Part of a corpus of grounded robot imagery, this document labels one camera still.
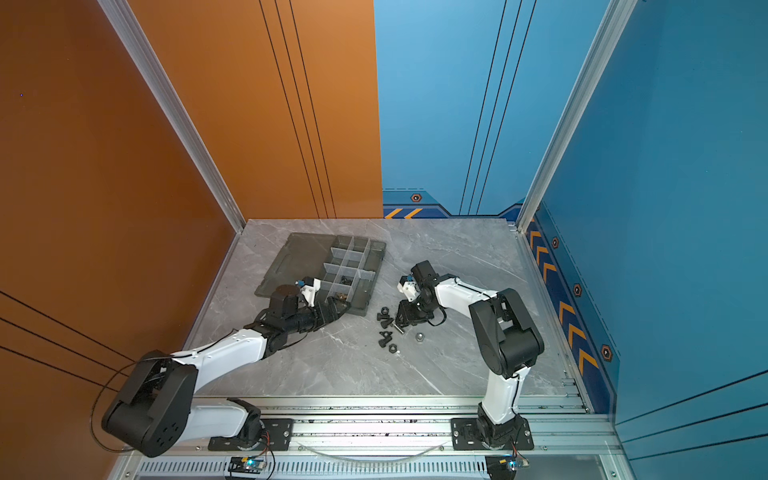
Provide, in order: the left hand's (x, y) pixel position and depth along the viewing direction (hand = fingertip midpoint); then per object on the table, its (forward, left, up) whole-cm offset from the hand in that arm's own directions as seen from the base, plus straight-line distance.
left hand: (344, 307), depth 86 cm
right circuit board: (-36, -41, -11) cm, 56 cm away
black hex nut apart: (-8, -14, -9) cm, 19 cm away
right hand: (0, -16, -8) cm, 18 cm away
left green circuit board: (-36, +20, -11) cm, 43 cm away
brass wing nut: (+9, +3, -9) cm, 13 cm away
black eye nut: (+15, +2, -8) cm, 17 cm away
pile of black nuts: (+1, -12, -8) cm, 15 cm away
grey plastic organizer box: (+19, +1, -6) cm, 19 cm away
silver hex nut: (-5, -22, -8) cm, 24 cm away
